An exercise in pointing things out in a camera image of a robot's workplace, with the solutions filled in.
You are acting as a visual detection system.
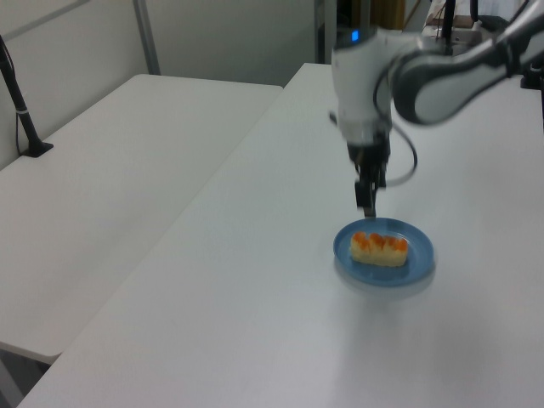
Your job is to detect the grey metal partition post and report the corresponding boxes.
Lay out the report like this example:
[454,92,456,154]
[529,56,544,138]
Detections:
[133,0,162,76]

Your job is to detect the black clamp mount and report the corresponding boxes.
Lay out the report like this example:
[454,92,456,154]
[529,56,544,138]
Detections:
[519,62,544,91]

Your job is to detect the thick black upright pole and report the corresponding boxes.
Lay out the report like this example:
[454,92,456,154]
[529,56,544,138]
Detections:
[440,0,456,43]

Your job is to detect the yellow wooden panel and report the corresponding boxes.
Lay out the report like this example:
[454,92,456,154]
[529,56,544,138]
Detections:
[368,0,405,31]

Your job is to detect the toy bread with orange topping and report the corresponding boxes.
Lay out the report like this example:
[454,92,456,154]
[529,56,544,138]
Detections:
[348,230,410,269]

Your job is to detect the blue round plate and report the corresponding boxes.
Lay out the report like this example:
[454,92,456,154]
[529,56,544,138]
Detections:
[331,216,438,289]

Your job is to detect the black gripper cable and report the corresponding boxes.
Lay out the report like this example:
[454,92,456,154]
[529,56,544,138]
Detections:
[371,74,420,187]

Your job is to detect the black camera stand pole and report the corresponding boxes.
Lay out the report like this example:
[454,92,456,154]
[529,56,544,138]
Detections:
[0,33,54,159]

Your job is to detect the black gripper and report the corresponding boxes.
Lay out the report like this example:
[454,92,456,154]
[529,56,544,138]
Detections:
[345,132,392,220]

